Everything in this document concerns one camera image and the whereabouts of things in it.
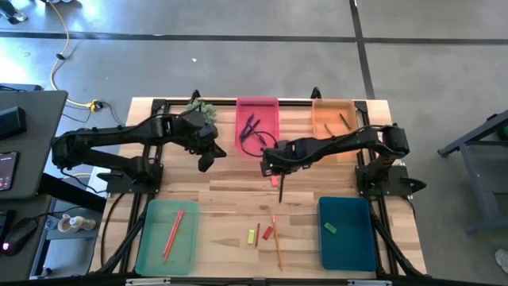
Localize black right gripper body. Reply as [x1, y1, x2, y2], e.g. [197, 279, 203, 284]
[260, 138, 313, 178]

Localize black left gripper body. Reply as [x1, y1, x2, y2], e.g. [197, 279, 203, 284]
[197, 147, 228, 173]

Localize purple pen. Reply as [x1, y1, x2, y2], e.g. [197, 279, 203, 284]
[246, 124, 268, 147]

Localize blue pen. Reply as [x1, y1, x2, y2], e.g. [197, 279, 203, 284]
[238, 113, 256, 141]

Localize pink pencil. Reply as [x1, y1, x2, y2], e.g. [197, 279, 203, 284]
[162, 208, 186, 257]

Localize yellow pencil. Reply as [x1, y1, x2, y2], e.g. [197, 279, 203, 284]
[271, 213, 284, 272]
[164, 212, 185, 263]

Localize green potted plant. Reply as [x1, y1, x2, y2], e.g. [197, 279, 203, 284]
[186, 99, 218, 124]

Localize pink plastic bin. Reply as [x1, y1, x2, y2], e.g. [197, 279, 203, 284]
[235, 96, 281, 156]

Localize orange plastic bin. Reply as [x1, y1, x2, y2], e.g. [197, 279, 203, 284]
[311, 99, 360, 157]

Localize green plastic bin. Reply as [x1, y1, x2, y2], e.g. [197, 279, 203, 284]
[133, 200, 201, 278]

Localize blue plastic bin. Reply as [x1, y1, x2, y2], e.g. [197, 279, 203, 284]
[317, 195, 378, 272]

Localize white paper sheet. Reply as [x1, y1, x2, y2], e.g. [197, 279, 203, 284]
[86, 164, 113, 199]

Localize beige ceramic cups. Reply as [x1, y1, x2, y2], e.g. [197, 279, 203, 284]
[57, 213, 98, 234]

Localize blue-grey metal stand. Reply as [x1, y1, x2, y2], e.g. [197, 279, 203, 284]
[437, 109, 508, 235]

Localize black box device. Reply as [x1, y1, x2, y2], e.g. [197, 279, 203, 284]
[0, 106, 28, 140]

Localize black smartphone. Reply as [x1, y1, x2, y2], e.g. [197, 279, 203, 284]
[0, 150, 21, 192]

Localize black computer mouse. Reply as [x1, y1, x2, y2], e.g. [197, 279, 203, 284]
[1, 217, 40, 257]

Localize person's foot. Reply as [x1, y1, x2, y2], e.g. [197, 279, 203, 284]
[495, 249, 508, 275]

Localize person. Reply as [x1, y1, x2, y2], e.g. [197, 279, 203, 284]
[0, 0, 29, 25]

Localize black right camera cable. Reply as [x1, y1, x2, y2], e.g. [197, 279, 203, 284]
[239, 129, 279, 158]

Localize black aluminium frame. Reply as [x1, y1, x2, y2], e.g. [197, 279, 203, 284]
[89, 86, 428, 286]

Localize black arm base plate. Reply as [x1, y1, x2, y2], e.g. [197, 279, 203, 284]
[354, 164, 428, 199]
[97, 163, 164, 195]

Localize black power cable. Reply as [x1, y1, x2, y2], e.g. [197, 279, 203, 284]
[99, 192, 125, 265]

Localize silver metal bracket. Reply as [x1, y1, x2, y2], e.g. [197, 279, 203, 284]
[125, 277, 171, 286]
[348, 279, 393, 286]

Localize yellow floor cable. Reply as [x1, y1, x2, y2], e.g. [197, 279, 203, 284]
[46, 0, 94, 109]

